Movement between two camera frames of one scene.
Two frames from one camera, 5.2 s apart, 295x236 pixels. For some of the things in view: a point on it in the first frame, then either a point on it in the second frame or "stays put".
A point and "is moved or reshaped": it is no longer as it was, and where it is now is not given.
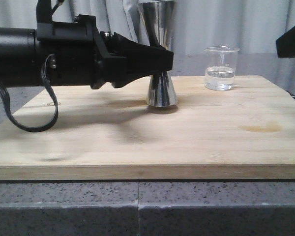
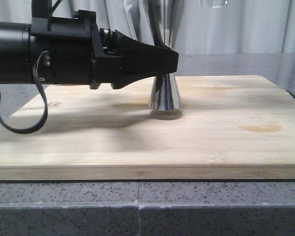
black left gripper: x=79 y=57 stays put
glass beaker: x=220 y=62 to x=214 y=4
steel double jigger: x=157 y=16 is moved or reshaped
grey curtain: x=252 y=26 stays put
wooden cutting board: x=255 y=132 stays put
